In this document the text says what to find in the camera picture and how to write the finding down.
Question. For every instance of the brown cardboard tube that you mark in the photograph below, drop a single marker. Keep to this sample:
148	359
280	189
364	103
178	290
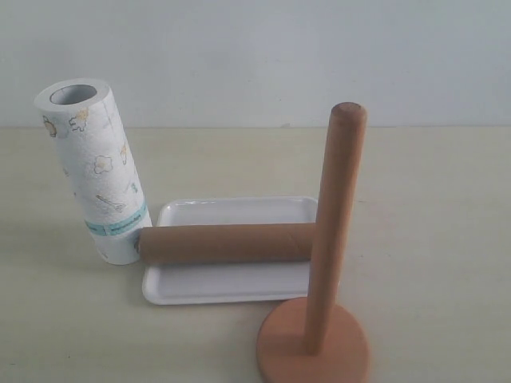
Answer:
226	243

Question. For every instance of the terracotta paper towel holder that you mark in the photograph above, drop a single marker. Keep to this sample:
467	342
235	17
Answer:
314	339

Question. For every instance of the printed paper towel roll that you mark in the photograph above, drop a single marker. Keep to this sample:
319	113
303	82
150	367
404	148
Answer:
82	117

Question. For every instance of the white plastic tray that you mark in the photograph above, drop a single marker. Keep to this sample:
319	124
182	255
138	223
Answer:
196	284

